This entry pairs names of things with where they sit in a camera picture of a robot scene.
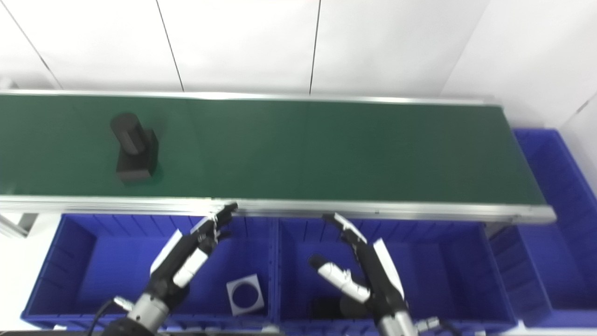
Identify black cylinder block part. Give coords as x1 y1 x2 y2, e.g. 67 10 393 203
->
110 113 159 183
310 295 374 320

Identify green conveyor belt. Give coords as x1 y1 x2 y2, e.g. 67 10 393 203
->
0 90 556 224
0 95 546 206

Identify aluminium conveyor leg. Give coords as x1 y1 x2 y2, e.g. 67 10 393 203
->
0 212 38 238

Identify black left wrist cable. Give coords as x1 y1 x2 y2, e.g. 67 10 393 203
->
89 296 136 336

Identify white square plate with hole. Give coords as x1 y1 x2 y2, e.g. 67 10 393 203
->
226 274 265 315

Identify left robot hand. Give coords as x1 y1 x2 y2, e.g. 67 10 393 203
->
148 202 239 299

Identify blue plastic bin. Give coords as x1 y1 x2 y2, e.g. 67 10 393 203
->
21 214 280 329
487 129 597 327
275 217 518 334

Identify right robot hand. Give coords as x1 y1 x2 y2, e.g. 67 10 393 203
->
309 212 411 318

